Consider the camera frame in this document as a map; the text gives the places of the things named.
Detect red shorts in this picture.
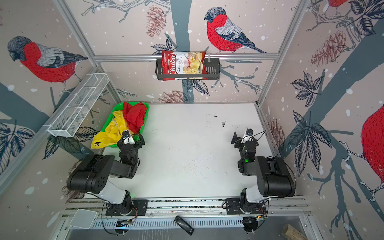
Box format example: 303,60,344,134
123,102,147,134

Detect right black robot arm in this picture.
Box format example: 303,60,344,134
231,129,296,204

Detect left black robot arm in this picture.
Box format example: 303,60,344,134
67,131,145,208

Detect yellow shorts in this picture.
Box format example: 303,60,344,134
91,110,133,149

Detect green plastic tray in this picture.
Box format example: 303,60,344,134
92,102,150,149

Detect white square pad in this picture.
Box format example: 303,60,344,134
70,209,99,230

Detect wooden block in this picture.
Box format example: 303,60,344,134
281,224,307,240

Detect red cassava chips bag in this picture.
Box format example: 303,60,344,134
162,51,206,75

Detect black remote-like device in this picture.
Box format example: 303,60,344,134
174,216,195,236

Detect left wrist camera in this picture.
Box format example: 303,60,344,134
122,130,136,145

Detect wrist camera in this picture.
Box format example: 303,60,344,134
122,130,136,145
242,128,254,143

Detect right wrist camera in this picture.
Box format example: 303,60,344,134
242,128,254,143

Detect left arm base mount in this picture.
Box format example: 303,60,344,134
105,191,149,217

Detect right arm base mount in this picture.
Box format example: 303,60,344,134
222,188,269,215

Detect white wire mesh basket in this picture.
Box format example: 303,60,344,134
48,73,110,137

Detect aluminium rail base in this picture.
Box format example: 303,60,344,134
58,197,311,232

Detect black wall basket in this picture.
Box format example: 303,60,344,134
155,58,221,81

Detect horizontal aluminium frame bar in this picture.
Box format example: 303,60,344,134
93,53,280,63

